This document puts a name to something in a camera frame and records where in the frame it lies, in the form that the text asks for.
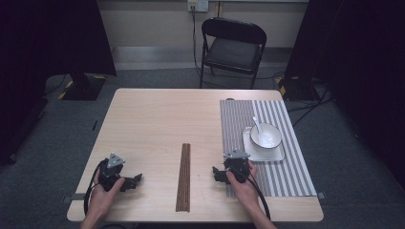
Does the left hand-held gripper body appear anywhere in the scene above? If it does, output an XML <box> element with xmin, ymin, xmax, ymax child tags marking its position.
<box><xmin>96</xmin><ymin>153</ymin><xmax>130</xmax><ymax>193</ymax></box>

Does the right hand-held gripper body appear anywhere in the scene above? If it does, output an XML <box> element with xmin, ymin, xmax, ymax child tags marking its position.
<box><xmin>223</xmin><ymin>150</ymin><xmax>251</xmax><ymax>185</ymax></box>

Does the white square plate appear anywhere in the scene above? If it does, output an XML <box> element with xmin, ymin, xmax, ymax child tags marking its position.
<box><xmin>242</xmin><ymin>126</ymin><xmax>286</xmax><ymax>163</ymax></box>

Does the row of brown chopsticks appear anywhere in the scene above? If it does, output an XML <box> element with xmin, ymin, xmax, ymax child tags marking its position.
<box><xmin>175</xmin><ymin>142</ymin><xmax>192</xmax><ymax>213</ymax></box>

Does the person's right hand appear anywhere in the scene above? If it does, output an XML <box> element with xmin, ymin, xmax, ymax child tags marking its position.
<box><xmin>225</xmin><ymin>160</ymin><xmax>260</xmax><ymax>212</ymax></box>

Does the person's left hand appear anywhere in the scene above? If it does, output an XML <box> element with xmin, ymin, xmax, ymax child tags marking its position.
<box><xmin>87</xmin><ymin>176</ymin><xmax>126</xmax><ymax>220</ymax></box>

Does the white ceramic spoon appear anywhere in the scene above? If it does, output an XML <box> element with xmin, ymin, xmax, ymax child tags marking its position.
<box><xmin>251</xmin><ymin>115</ymin><xmax>275</xmax><ymax>148</ymax></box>

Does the grey white striped placemat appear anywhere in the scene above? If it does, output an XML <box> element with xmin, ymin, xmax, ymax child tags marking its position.
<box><xmin>219</xmin><ymin>99</ymin><xmax>318</xmax><ymax>198</ymax></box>

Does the white round bowl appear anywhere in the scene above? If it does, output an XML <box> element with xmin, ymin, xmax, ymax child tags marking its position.
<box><xmin>249</xmin><ymin>122</ymin><xmax>284</xmax><ymax>150</ymax></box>

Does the black stand base striped tape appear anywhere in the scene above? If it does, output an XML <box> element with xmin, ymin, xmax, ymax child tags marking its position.
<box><xmin>57</xmin><ymin>72</ymin><xmax>107</xmax><ymax>102</ymax></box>
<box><xmin>276</xmin><ymin>75</ymin><xmax>319</xmax><ymax>102</ymax></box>

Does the black folding chair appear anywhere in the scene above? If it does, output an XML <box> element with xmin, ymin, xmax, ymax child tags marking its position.
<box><xmin>200</xmin><ymin>17</ymin><xmax>267</xmax><ymax>90</ymax></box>

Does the black curtain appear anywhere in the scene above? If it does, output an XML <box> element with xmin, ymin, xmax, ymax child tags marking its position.
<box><xmin>0</xmin><ymin>0</ymin><xmax>117</xmax><ymax>166</ymax></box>
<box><xmin>285</xmin><ymin>0</ymin><xmax>405</xmax><ymax>189</ymax></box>

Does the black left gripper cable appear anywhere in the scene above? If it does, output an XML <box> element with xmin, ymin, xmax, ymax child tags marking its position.
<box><xmin>83</xmin><ymin>158</ymin><xmax>108</xmax><ymax>217</ymax></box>

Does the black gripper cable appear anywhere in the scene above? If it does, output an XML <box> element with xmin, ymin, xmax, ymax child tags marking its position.
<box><xmin>83</xmin><ymin>158</ymin><xmax>108</xmax><ymax>217</ymax></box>
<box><xmin>237</xmin><ymin>171</ymin><xmax>272</xmax><ymax>221</ymax></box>

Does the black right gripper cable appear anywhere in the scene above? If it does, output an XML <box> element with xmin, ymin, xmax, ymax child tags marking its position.
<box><xmin>237</xmin><ymin>171</ymin><xmax>272</xmax><ymax>221</ymax></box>

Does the black floor cable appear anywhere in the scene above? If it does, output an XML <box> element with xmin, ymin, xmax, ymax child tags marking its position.
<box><xmin>44</xmin><ymin>74</ymin><xmax>68</xmax><ymax>96</ymax></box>
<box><xmin>291</xmin><ymin>94</ymin><xmax>329</xmax><ymax>128</ymax></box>
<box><xmin>287</xmin><ymin>83</ymin><xmax>333</xmax><ymax>113</ymax></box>

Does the white wall power outlet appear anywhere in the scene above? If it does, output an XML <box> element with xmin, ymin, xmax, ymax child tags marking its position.
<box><xmin>186</xmin><ymin>0</ymin><xmax>209</xmax><ymax>13</ymax></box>

